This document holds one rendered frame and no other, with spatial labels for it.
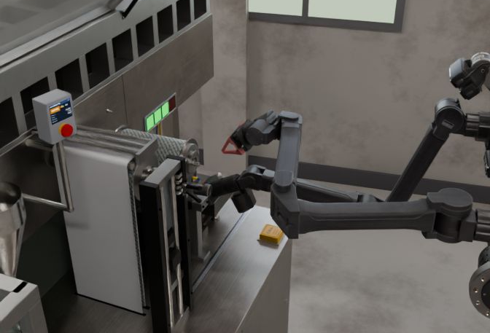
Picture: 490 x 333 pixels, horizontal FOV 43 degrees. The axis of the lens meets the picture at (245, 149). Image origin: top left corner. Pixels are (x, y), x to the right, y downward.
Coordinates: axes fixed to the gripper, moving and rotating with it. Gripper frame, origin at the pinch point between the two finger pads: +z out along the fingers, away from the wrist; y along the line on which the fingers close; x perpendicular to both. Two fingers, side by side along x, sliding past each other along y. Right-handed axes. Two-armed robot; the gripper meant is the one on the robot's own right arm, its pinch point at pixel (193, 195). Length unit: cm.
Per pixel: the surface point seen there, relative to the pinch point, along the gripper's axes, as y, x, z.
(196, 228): -11.3, -7.1, -3.5
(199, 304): -30.8, -23.2, -5.8
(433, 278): 119, -133, -18
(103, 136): -34, 38, -11
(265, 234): 6.9, -25.0, -13.9
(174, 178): -38, 21, -29
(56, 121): -63, 51, -30
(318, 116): 191, -48, 36
